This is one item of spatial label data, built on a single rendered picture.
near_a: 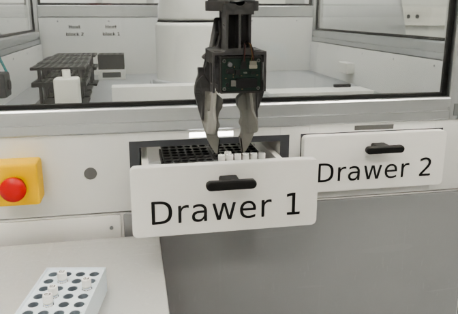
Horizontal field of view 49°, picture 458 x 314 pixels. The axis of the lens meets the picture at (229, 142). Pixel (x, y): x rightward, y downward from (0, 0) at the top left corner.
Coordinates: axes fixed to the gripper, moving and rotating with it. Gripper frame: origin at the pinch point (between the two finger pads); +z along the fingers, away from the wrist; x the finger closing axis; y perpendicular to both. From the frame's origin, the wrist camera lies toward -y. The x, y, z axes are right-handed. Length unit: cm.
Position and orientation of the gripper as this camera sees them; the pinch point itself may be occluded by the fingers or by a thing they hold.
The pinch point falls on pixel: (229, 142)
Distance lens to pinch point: 74.1
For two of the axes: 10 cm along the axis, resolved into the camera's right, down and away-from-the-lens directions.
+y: 1.9, 2.6, -9.5
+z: 0.0, 9.6, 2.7
